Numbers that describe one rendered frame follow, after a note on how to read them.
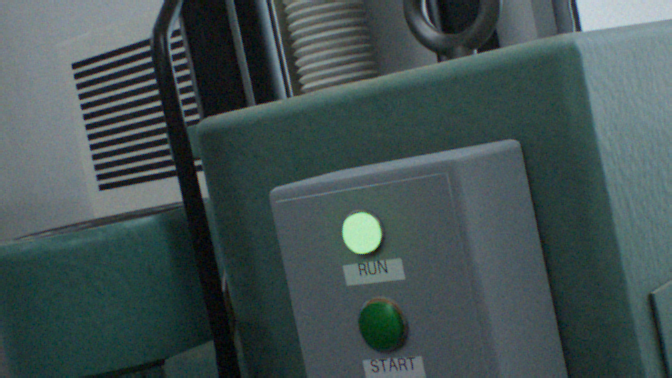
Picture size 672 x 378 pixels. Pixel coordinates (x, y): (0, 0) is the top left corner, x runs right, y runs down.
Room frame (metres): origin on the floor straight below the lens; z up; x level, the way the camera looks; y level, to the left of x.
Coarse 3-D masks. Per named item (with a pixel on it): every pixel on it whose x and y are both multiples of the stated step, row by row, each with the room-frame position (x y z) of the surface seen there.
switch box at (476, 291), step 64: (320, 192) 0.53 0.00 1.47; (384, 192) 0.50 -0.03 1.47; (448, 192) 0.49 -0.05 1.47; (512, 192) 0.52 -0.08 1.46; (320, 256) 0.53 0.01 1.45; (384, 256) 0.51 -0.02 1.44; (448, 256) 0.49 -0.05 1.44; (512, 256) 0.51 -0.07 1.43; (320, 320) 0.53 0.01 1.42; (448, 320) 0.49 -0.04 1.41; (512, 320) 0.50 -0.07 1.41
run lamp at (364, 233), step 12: (348, 216) 0.51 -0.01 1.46; (360, 216) 0.51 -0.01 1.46; (372, 216) 0.51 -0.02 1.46; (348, 228) 0.51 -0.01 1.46; (360, 228) 0.51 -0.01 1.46; (372, 228) 0.50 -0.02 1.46; (384, 228) 0.51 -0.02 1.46; (348, 240) 0.51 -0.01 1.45; (360, 240) 0.51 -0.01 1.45; (372, 240) 0.50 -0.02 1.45; (384, 240) 0.51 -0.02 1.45; (360, 252) 0.51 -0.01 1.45; (372, 252) 0.51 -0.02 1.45
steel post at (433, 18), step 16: (432, 0) 2.18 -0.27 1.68; (448, 0) 2.18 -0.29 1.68; (464, 0) 2.16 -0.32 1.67; (432, 16) 2.19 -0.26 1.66; (448, 16) 2.18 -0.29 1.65; (464, 16) 2.16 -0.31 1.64; (448, 32) 2.19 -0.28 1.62; (496, 32) 2.19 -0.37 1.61; (480, 48) 2.15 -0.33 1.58; (496, 48) 2.19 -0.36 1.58
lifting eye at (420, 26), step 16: (416, 0) 0.68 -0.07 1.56; (480, 0) 0.65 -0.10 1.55; (496, 0) 0.65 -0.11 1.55; (416, 16) 0.68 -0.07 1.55; (480, 16) 0.65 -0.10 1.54; (496, 16) 0.65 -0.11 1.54; (416, 32) 0.68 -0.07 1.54; (432, 32) 0.67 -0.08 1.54; (464, 32) 0.66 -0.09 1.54; (480, 32) 0.65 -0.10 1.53; (432, 48) 0.67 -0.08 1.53; (448, 48) 0.67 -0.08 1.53; (464, 48) 0.66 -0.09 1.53
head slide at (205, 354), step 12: (192, 348) 0.75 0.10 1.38; (204, 348) 0.74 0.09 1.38; (240, 348) 0.71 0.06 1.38; (168, 360) 0.73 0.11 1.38; (180, 360) 0.72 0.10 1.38; (192, 360) 0.72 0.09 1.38; (204, 360) 0.71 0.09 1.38; (240, 360) 0.70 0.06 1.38; (168, 372) 0.73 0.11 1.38; (180, 372) 0.72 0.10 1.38; (192, 372) 0.72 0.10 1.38; (204, 372) 0.71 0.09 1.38; (216, 372) 0.71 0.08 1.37; (240, 372) 0.70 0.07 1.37
